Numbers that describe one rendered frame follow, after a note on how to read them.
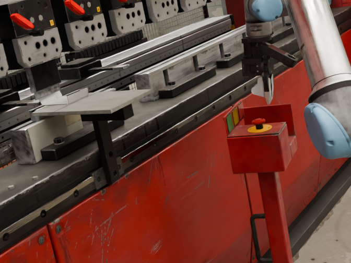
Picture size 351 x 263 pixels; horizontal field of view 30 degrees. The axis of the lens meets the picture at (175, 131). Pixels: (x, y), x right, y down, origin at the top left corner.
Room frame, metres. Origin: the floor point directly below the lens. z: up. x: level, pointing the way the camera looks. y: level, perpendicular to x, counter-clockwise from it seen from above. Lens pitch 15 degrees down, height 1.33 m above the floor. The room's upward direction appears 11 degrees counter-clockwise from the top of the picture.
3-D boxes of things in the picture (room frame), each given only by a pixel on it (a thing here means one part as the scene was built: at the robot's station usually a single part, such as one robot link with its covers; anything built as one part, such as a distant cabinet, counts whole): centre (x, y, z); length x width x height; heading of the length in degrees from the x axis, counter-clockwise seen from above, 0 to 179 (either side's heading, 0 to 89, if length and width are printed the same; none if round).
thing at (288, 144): (1.91, -0.26, 0.75); 0.20 x 0.16 x 0.18; 156
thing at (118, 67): (2.18, 0.22, 1.01); 0.26 x 0.12 x 0.05; 55
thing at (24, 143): (1.80, 0.29, 0.92); 0.39 x 0.06 x 0.10; 145
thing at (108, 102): (1.67, 0.20, 1.00); 0.26 x 0.18 x 0.01; 55
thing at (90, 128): (1.75, 0.25, 0.89); 0.30 x 0.05 x 0.03; 145
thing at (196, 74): (2.22, -0.08, 0.89); 0.30 x 0.05 x 0.03; 145
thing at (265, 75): (1.92, -0.30, 0.92); 0.05 x 0.02 x 0.09; 156
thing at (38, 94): (1.76, 0.32, 1.07); 0.10 x 0.02 x 0.10; 145
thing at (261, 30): (1.94, -0.30, 1.06); 0.08 x 0.08 x 0.05
